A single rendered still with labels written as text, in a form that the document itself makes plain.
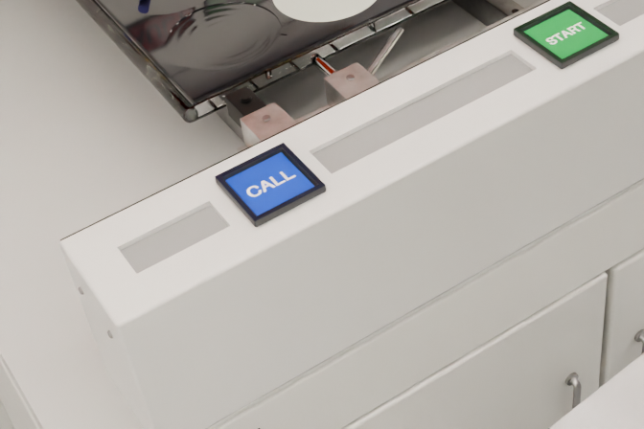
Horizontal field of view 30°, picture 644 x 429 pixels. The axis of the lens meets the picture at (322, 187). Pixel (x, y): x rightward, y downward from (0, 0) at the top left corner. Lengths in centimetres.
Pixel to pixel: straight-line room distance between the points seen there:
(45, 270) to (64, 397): 14
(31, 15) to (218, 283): 59
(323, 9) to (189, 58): 13
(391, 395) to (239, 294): 22
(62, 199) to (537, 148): 42
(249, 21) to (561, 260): 34
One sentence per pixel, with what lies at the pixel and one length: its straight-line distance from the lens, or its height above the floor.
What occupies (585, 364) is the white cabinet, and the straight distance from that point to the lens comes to 114.
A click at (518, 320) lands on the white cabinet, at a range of 102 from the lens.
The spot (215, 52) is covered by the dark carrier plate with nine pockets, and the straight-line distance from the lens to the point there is 105.
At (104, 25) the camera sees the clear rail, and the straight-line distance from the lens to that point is 111.
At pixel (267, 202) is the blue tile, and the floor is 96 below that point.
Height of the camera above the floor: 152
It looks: 43 degrees down
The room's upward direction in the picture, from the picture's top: 8 degrees counter-clockwise
